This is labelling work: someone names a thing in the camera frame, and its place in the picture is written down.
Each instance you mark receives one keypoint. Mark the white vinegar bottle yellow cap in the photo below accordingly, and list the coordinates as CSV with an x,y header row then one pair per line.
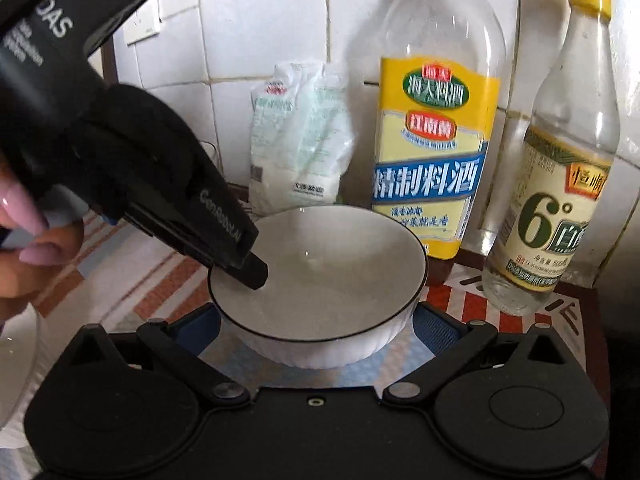
x,y
567,156

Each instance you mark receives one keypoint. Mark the white cutting board dark rim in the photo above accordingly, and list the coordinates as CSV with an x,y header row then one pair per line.
x,y
109,66

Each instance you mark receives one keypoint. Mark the left hand pink nails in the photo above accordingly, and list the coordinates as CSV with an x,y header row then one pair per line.
x,y
27,271

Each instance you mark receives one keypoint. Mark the white salt bag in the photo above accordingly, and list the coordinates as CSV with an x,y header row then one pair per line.
x,y
301,137

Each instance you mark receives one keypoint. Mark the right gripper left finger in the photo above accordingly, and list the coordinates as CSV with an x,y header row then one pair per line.
x,y
178,346

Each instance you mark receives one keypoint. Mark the striped patchwork table cloth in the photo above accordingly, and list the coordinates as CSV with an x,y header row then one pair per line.
x,y
122,278

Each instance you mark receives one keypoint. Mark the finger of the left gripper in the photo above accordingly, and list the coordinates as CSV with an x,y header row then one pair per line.
x,y
253,272

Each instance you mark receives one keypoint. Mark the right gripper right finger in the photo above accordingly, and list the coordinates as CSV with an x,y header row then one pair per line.
x,y
455,345

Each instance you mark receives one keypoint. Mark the white ribbed bowl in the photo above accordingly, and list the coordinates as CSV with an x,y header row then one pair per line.
x,y
342,283
26,358

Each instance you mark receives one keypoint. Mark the white wall socket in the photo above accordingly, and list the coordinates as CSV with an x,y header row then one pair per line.
x,y
143,24

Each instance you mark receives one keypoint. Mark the cooking wine bottle yellow label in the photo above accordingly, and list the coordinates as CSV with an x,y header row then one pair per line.
x,y
440,70

